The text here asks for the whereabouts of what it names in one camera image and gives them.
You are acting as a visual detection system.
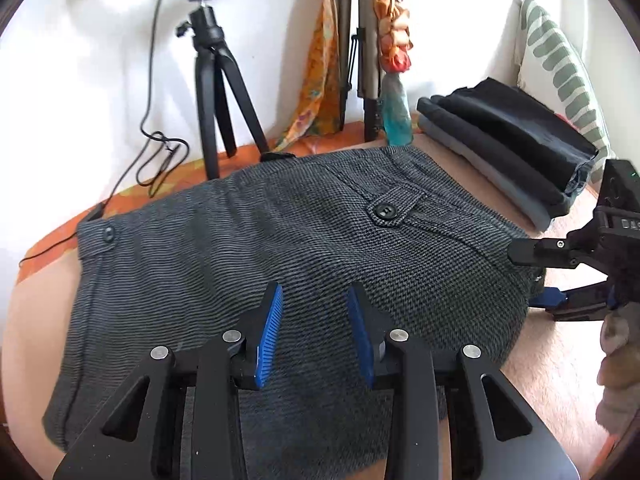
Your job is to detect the turquoise tassel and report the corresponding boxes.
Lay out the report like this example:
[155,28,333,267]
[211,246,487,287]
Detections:
[379,72,417,146]

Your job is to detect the orange fabric flower garland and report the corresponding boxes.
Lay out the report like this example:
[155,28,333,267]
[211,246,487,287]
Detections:
[374,0,417,75]

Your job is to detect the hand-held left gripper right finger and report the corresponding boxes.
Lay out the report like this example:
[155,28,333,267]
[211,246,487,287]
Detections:
[347,282,579,480]

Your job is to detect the black folded garment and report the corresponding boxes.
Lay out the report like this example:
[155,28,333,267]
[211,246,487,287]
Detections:
[440,77,600,196]

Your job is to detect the light grey folded garment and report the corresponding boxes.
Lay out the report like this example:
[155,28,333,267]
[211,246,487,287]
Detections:
[417,112,553,233]

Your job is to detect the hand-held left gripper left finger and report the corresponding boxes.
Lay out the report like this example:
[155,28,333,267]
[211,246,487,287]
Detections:
[52,282,285,480]

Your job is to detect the grey metal tripod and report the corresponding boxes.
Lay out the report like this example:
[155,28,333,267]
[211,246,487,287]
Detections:
[334,0,387,143]

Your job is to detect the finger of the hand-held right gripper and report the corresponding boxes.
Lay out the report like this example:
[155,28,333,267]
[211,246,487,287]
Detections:
[528,280,615,323]
[507,220,609,272]

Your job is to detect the dark grey folded garment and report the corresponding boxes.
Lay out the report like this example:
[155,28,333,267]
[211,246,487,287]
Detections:
[416,95,571,217]

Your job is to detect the black tripod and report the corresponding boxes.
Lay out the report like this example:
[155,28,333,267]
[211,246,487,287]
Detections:
[175,0,297,181]

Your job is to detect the orange patterned scarf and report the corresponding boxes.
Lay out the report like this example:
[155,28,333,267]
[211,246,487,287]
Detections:
[274,0,353,152]

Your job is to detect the grey woven pants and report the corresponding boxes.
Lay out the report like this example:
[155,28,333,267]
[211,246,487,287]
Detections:
[42,145,545,480]

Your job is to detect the white green patterned pillow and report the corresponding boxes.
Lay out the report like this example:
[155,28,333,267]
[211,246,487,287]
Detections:
[515,0,619,187]

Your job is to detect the person's right hand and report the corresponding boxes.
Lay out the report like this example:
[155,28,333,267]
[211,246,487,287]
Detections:
[596,305,640,433]

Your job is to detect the black cable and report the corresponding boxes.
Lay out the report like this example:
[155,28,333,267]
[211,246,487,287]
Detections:
[20,0,192,266]

